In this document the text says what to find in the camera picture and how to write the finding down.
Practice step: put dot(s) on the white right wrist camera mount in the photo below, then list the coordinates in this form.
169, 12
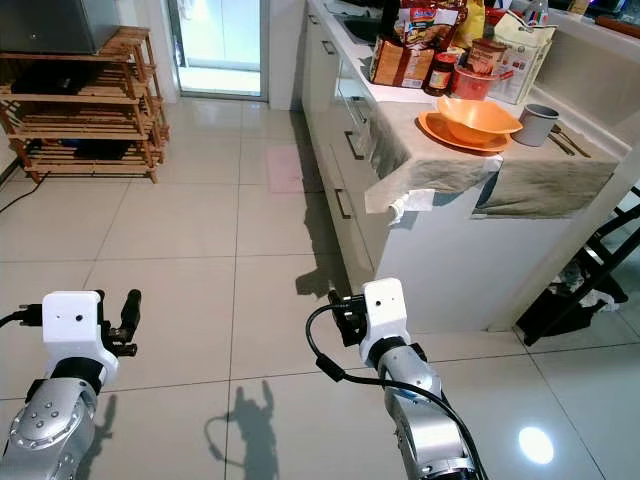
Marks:
388, 312

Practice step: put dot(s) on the orange bowl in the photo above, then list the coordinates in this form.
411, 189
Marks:
478, 118

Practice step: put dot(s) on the dark jar with red lid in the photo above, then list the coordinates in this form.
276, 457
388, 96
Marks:
440, 75

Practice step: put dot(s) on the grey metal appliance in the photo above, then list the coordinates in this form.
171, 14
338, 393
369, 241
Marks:
60, 25

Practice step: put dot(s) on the grey cup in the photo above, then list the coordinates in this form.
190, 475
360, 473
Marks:
538, 127

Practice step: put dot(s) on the white cloth tag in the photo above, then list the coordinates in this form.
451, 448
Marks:
408, 205

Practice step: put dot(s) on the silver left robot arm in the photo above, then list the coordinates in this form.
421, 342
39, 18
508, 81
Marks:
50, 435

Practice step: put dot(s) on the glass door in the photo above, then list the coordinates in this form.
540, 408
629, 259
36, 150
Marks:
218, 45

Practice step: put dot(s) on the brown instant noodle cup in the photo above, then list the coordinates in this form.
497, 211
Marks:
487, 55

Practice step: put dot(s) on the white kitchen counter cabinet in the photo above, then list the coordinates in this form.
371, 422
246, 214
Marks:
450, 260

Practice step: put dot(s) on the red plastic pot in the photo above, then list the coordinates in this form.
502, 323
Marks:
475, 85

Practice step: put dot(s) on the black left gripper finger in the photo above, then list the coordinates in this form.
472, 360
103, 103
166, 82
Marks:
131, 312

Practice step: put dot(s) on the orange plate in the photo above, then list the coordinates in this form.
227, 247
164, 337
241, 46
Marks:
438, 133

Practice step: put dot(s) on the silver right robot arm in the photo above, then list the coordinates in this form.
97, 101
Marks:
430, 430

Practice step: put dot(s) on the dark metal spoon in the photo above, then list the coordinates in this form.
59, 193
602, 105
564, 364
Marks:
563, 142
580, 145

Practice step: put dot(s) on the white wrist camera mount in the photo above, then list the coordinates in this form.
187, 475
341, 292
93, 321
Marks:
388, 312
72, 320

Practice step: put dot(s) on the wooden slatted shelf rack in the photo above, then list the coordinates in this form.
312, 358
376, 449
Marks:
100, 125

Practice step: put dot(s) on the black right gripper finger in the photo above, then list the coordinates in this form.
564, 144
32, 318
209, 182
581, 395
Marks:
335, 301

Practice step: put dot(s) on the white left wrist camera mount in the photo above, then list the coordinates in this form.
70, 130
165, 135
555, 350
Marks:
72, 320

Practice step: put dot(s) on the beige linen cloth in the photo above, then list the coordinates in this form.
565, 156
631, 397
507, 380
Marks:
540, 185

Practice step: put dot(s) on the kitchen sink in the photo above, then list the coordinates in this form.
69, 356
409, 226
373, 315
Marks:
360, 25

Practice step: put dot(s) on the yellow bottle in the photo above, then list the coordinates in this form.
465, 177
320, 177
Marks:
468, 20

